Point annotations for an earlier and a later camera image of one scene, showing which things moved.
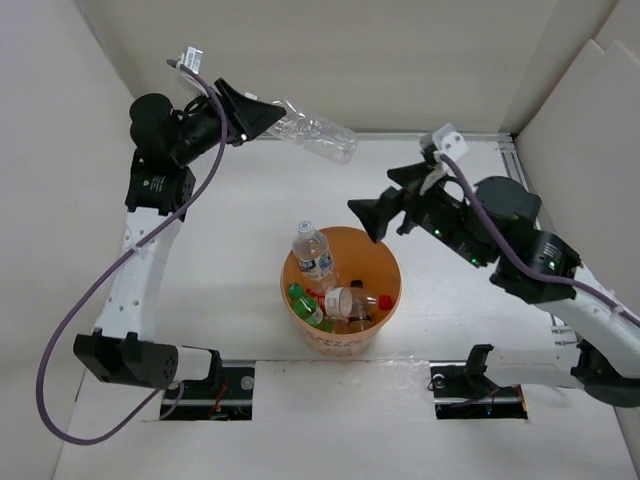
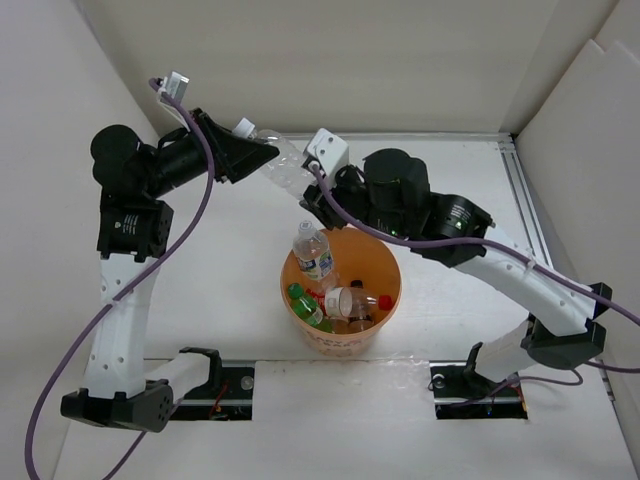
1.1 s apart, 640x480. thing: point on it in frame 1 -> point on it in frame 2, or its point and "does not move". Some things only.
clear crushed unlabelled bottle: [317, 136] -> [290, 168]
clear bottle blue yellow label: [313, 253] does not move
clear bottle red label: [342, 303] does not move
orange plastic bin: [357, 254] does not move
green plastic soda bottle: [307, 310] does not move
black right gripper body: [445, 220] -> [352, 193]
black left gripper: [245, 118] -> [235, 155]
